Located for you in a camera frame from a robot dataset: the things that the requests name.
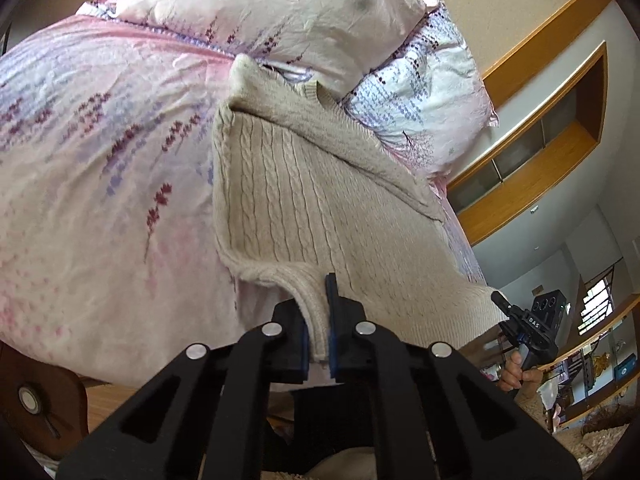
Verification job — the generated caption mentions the person's right hand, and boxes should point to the person's right hand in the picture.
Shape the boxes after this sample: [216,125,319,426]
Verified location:
[497,351,544,396]

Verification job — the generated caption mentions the brown wooden chair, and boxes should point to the brown wooden chair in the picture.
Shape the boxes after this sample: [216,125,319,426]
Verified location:
[1,342,104,479]

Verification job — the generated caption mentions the pink floral bed sheet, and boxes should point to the pink floral bed sheet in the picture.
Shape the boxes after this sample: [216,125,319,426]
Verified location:
[0,0,490,388]

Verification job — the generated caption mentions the window with bars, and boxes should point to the window with bars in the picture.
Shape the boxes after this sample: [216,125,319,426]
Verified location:
[577,266,614,336]

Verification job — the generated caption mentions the pale pink floral pillow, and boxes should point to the pale pink floral pillow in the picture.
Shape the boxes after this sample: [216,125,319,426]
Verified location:
[80,0,427,99]

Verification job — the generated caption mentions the wooden wall shelf unit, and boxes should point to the wooden wall shelf unit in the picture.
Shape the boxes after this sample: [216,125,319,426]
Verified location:
[534,294,639,427]

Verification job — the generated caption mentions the wooden headboard shelf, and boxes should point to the wooden headboard shelf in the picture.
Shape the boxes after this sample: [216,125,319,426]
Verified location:
[449,0,612,245]

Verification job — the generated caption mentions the beige cable knit sweater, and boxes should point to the beige cable knit sweater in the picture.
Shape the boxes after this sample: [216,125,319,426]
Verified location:
[209,52,509,480]

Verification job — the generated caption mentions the beige sleeve right forearm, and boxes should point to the beige sleeve right forearm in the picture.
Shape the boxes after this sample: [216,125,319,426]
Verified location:
[514,388,550,432]

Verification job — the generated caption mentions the white blue floral pillow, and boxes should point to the white blue floral pillow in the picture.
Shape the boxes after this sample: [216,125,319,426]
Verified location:
[341,0,499,179]

